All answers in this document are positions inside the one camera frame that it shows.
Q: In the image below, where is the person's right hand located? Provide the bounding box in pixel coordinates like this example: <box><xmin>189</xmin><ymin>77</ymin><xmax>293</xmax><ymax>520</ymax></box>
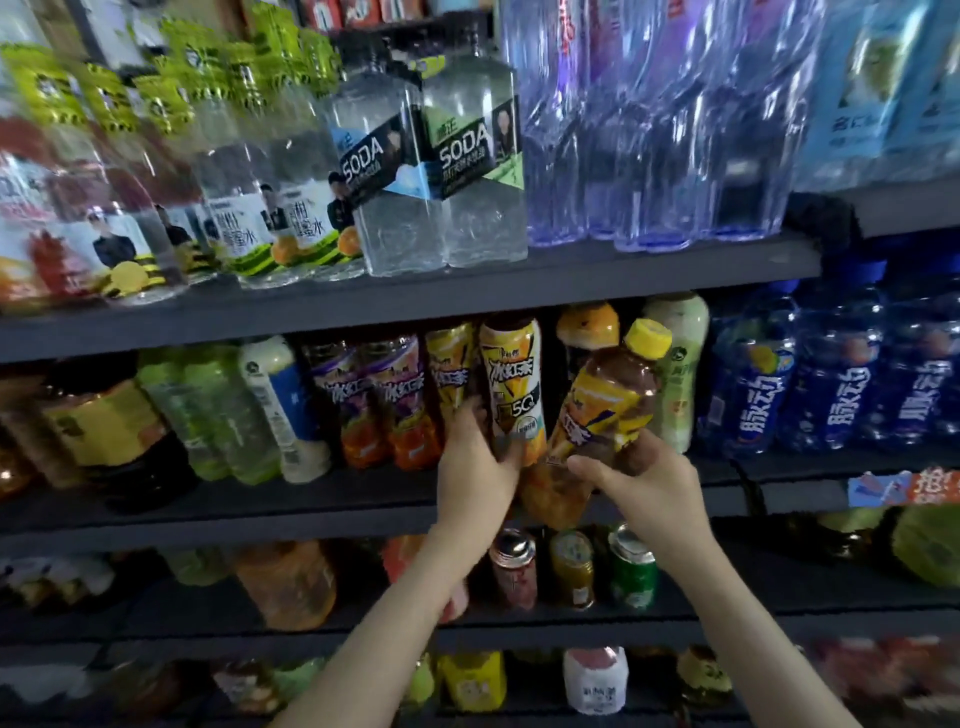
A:
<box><xmin>567</xmin><ymin>427</ymin><xmax>719</xmax><ymax>579</ymax></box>

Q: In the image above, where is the person's left hand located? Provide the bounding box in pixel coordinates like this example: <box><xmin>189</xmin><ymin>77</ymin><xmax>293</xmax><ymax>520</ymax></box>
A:
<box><xmin>432</xmin><ymin>397</ymin><xmax>524</xmax><ymax>564</ymax></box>

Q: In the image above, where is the pink squat drink bottle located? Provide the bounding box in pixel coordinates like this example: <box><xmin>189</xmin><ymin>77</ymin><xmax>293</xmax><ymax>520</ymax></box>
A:
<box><xmin>379</xmin><ymin>535</ymin><xmax>470</xmax><ymax>624</ymax></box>

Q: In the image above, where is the orange brown label bottle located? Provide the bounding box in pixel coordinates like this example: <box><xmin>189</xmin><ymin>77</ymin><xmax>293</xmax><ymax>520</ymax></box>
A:
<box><xmin>520</xmin><ymin>318</ymin><xmax>675</xmax><ymax>530</ymax></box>

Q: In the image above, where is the white green label bottle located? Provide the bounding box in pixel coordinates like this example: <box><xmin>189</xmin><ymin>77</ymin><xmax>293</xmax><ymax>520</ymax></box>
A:
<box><xmin>645</xmin><ymin>292</ymin><xmax>711</xmax><ymax>455</ymax></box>

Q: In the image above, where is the white squat drink bottle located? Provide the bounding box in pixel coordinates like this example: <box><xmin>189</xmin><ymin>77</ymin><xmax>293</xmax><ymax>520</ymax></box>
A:
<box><xmin>564</xmin><ymin>646</ymin><xmax>630</xmax><ymax>716</ymax></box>

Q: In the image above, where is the dark label tea bottle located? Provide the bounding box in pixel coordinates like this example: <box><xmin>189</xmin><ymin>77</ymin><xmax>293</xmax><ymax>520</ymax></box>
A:
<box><xmin>556</xmin><ymin>303</ymin><xmax>621</xmax><ymax>377</ymax></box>

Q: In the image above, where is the white blue drink bottle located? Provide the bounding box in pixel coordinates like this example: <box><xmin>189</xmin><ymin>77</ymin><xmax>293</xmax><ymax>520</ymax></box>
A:
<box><xmin>240</xmin><ymin>334</ymin><xmax>335</xmax><ymax>485</ymax></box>

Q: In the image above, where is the orange squat drink bottle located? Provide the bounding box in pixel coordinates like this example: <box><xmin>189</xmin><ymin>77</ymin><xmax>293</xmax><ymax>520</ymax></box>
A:
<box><xmin>232</xmin><ymin>543</ymin><xmax>339</xmax><ymax>632</ymax></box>

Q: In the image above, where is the dark grey metal shelf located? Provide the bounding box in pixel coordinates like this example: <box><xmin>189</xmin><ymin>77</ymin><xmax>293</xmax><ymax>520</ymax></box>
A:
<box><xmin>0</xmin><ymin>165</ymin><xmax>960</xmax><ymax>728</ymax></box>

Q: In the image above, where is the row of dark blue sports bottles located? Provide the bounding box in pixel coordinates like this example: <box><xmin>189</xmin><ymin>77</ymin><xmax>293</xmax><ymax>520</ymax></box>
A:
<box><xmin>705</xmin><ymin>255</ymin><xmax>960</xmax><ymax>456</ymax></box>

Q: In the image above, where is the yellow green drink bottle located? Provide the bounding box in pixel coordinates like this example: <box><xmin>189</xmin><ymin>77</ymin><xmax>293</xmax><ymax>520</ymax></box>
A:
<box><xmin>892</xmin><ymin>507</ymin><xmax>960</xmax><ymax>590</ymax></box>

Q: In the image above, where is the dark bottle yellow label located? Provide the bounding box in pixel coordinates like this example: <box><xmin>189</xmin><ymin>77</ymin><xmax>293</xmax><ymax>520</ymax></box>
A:
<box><xmin>37</xmin><ymin>360</ymin><xmax>197</xmax><ymax>515</ymax></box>

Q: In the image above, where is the tall clear bottle red label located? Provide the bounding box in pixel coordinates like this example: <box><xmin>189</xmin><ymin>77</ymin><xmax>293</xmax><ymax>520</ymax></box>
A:
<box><xmin>585</xmin><ymin>0</ymin><xmax>722</xmax><ymax>254</ymax></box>
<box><xmin>502</xmin><ymin>0</ymin><xmax>594</xmax><ymax>249</ymax></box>
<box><xmin>705</xmin><ymin>0</ymin><xmax>827</xmax><ymax>242</ymax></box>

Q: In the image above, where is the amber tea bottle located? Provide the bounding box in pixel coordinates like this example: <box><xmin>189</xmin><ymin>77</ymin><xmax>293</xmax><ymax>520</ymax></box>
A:
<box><xmin>0</xmin><ymin>375</ymin><xmax>77</xmax><ymax>489</ymax></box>

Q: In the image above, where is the row of blue label water bottles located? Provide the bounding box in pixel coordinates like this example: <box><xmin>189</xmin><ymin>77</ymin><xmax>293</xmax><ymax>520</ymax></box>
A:
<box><xmin>795</xmin><ymin>0</ymin><xmax>960</xmax><ymax>189</ymax></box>

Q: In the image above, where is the person's right forearm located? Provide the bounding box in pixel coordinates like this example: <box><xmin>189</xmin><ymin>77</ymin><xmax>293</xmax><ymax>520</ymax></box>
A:
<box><xmin>660</xmin><ymin>540</ymin><xmax>864</xmax><ymax>728</ymax></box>

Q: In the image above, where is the person's left forearm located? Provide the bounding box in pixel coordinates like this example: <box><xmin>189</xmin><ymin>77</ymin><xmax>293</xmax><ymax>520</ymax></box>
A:
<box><xmin>277</xmin><ymin>540</ymin><xmax>482</xmax><ymax>728</ymax></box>

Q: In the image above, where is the orange promotional price tag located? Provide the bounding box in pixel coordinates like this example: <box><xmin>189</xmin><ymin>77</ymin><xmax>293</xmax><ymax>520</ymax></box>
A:
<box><xmin>847</xmin><ymin>468</ymin><xmax>960</xmax><ymax>509</ymax></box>

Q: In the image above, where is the red label metal tin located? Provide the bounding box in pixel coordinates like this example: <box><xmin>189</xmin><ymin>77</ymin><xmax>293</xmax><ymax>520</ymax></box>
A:
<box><xmin>489</xmin><ymin>528</ymin><xmax>539</xmax><ymax>612</ymax></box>

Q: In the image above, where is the gold lid metal tin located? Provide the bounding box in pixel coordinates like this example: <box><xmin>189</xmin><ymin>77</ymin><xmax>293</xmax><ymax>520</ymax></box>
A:
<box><xmin>549</xmin><ymin>528</ymin><xmax>597</xmax><ymax>609</ymax></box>

